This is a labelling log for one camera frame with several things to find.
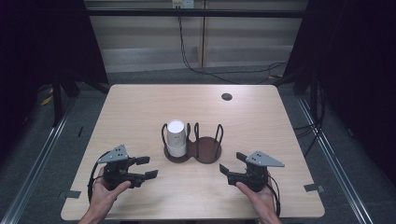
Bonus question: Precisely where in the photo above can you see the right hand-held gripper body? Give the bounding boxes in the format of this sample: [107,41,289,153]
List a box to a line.
[227,150,285,192]

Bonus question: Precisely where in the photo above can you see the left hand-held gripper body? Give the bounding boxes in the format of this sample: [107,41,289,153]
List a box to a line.
[97,144,148,191]

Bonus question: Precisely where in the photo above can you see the black wire cup rack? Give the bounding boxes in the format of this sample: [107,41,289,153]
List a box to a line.
[161,121,224,165]

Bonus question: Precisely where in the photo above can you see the stack of white paper cups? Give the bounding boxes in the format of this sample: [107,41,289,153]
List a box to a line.
[166,119,188,158]

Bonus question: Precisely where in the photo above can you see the person's right hand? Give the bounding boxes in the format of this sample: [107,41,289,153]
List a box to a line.
[234,181,278,218]

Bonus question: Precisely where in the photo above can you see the person's left hand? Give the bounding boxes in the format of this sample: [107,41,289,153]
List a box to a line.
[88,167,132,218]

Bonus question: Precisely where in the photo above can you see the grey tape piece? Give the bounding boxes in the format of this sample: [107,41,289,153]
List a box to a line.
[304,183,325,193]
[64,189,82,200]

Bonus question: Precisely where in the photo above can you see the black metal stand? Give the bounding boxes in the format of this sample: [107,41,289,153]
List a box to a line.
[50,70,81,128]

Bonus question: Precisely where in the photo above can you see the yellow floor tape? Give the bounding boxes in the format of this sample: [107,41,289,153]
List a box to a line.
[39,88,54,106]

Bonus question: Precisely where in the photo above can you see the black curtain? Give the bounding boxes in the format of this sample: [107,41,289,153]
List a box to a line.
[284,0,396,176]
[0,0,109,160]

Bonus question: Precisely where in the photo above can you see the black horizontal bar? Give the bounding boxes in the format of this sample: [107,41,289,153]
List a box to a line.
[84,7,308,19]

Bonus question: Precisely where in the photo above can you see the left hand-held gripper cable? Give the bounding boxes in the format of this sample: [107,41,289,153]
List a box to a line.
[87,150,112,203]

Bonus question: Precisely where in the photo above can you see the hand-held gripper cable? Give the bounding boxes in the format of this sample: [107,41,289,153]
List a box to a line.
[265,173,282,217]
[87,150,112,203]

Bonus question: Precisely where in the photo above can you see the right hand-held gripper cable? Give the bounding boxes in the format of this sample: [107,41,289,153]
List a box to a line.
[265,173,282,217]

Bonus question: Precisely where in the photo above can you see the metal floor rail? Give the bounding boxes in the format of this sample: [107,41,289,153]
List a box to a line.
[0,97,78,224]
[295,92,375,224]

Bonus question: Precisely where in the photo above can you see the black cable bundle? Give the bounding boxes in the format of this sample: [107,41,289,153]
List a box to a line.
[292,83,328,159]

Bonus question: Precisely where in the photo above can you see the long black floor cable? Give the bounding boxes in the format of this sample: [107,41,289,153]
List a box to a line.
[177,16,290,85]

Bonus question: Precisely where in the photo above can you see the white wall socket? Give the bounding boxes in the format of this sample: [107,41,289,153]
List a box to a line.
[172,0,196,9]

